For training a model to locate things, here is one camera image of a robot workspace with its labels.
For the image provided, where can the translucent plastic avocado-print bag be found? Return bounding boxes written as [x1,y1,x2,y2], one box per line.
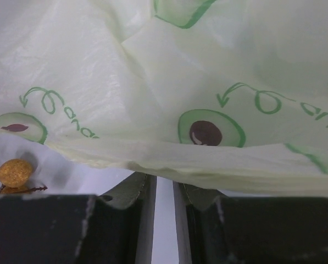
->
[0,1,328,197]

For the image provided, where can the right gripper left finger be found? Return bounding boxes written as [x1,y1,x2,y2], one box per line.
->
[97,172,157,263]

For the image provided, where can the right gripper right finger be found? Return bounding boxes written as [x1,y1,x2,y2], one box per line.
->
[173,182,227,263]

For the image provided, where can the brown fake nuts cluster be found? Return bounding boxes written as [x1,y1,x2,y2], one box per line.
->
[0,158,48,195]

